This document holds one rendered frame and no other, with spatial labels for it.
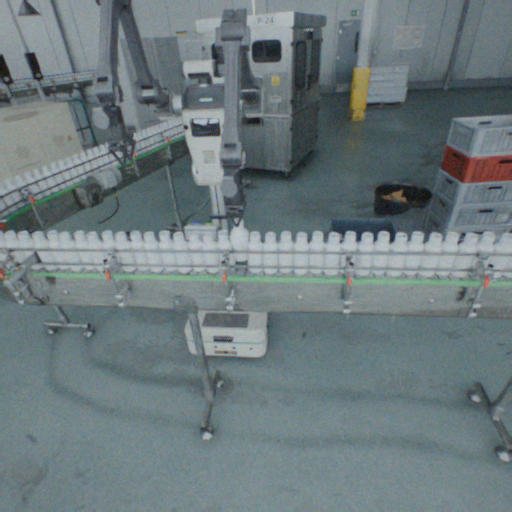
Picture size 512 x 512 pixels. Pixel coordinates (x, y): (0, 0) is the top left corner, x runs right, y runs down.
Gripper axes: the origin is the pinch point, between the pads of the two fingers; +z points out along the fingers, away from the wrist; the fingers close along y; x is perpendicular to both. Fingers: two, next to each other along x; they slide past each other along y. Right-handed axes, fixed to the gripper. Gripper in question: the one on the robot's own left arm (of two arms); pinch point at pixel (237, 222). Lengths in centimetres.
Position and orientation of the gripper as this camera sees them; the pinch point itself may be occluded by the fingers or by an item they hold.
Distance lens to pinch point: 120.8
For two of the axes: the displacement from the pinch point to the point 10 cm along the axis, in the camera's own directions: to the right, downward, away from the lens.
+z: 0.4, 8.3, 5.5
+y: 1.0, -5.5, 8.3
